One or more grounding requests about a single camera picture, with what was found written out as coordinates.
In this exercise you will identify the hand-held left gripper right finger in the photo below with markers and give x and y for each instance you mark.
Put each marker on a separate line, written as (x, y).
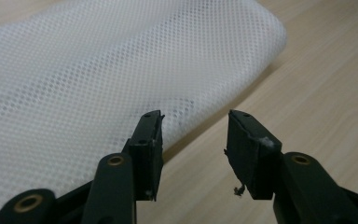
(254, 161)

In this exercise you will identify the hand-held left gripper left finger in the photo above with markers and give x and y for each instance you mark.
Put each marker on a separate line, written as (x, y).
(144, 155)

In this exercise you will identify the white mesh laundry bag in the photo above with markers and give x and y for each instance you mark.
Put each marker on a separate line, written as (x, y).
(84, 81)

